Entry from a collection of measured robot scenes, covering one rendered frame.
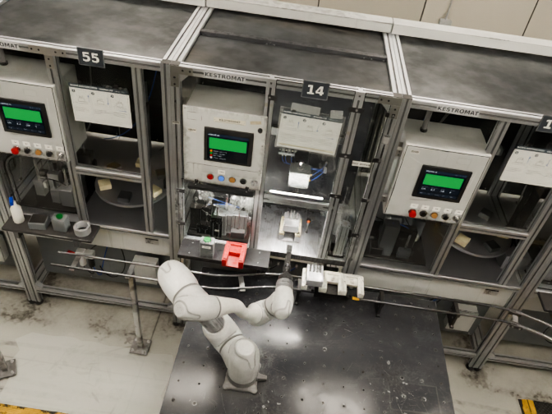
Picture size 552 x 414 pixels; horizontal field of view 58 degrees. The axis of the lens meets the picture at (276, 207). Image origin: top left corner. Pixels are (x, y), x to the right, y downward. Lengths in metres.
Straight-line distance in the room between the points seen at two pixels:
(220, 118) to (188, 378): 1.35
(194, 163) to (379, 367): 1.51
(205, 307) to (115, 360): 1.69
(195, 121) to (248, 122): 0.27
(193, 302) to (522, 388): 2.74
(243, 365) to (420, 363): 1.05
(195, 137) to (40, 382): 1.96
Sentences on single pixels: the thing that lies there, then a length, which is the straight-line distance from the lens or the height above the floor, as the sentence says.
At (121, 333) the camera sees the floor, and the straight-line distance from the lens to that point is 3.78.
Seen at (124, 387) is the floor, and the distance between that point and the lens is 3.55.
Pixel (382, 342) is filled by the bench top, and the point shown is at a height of 0.68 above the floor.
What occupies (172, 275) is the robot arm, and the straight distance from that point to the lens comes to 2.14.
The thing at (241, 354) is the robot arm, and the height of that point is 0.95.
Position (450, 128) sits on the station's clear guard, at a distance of 2.54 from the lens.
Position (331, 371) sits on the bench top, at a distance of 2.85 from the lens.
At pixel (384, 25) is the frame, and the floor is 2.07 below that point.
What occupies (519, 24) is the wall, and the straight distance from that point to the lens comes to 6.37.
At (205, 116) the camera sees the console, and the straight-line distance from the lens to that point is 2.50.
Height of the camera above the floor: 3.07
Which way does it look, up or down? 41 degrees down
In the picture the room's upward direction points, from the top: 8 degrees clockwise
